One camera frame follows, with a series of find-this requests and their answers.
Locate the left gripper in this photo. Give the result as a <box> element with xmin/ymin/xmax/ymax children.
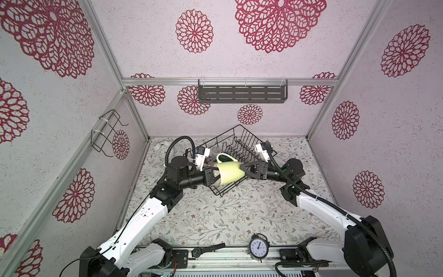
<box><xmin>179</xmin><ymin>166</ymin><xmax>226</xmax><ymax>190</ymax></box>

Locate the black wire wall basket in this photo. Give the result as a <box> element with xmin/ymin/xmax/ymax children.
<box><xmin>90</xmin><ymin>109</ymin><xmax>130</xmax><ymax>160</ymax></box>

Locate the black alarm clock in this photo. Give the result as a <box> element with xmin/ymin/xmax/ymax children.
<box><xmin>248</xmin><ymin>233</ymin><xmax>270</xmax><ymax>262</ymax></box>

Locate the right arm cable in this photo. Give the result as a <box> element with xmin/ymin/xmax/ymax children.
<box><xmin>268</xmin><ymin>152</ymin><xmax>398</xmax><ymax>277</ymax></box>

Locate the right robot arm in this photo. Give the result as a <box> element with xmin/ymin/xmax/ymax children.
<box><xmin>239</xmin><ymin>158</ymin><xmax>397</xmax><ymax>277</ymax></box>

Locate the grey wall shelf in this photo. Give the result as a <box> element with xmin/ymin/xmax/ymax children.
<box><xmin>197</xmin><ymin>80</ymin><xmax>288</xmax><ymax>104</ymax></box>

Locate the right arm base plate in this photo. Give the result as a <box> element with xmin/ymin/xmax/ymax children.
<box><xmin>279</xmin><ymin>248</ymin><xmax>329</xmax><ymax>267</ymax></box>

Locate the pink mug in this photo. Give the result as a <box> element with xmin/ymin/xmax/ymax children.
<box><xmin>204</xmin><ymin>157</ymin><xmax>217</xmax><ymax>167</ymax></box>

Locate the black wire dish rack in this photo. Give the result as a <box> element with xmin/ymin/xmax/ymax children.
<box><xmin>197</xmin><ymin>124</ymin><xmax>278</xmax><ymax>197</ymax></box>

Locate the black wristwatch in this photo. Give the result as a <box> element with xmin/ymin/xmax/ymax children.
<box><xmin>191</xmin><ymin>243</ymin><xmax>226</xmax><ymax>259</ymax></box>

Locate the light green mug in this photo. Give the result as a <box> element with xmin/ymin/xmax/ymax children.
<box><xmin>215</xmin><ymin>153</ymin><xmax>245</xmax><ymax>186</ymax></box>

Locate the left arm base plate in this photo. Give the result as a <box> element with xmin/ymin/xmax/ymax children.
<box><xmin>140</xmin><ymin>248</ymin><xmax>189</xmax><ymax>270</ymax></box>

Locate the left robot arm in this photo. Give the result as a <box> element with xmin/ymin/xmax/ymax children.
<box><xmin>79</xmin><ymin>157</ymin><xmax>221</xmax><ymax>277</ymax></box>

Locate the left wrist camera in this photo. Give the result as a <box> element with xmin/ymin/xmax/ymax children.
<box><xmin>195</xmin><ymin>146</ymin><xmax>211</xmax><ymax>172</ymax></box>

